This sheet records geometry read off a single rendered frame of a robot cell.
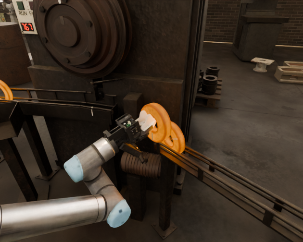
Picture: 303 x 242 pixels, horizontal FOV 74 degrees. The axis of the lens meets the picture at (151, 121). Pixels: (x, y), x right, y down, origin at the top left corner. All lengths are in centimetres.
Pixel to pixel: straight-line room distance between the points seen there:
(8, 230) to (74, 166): 22
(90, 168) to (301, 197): 158
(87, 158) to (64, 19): 58
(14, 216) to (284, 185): 176
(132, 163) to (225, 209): 79
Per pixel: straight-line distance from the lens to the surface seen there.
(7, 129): 140
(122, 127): 67
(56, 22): 99
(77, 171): 66
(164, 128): 72
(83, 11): 92
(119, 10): 94
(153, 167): 104
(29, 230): 55
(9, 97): 162
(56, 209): 56
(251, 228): 156
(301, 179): 205
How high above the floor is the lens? 124
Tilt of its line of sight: 32 degrees down
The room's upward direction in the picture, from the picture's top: straight up
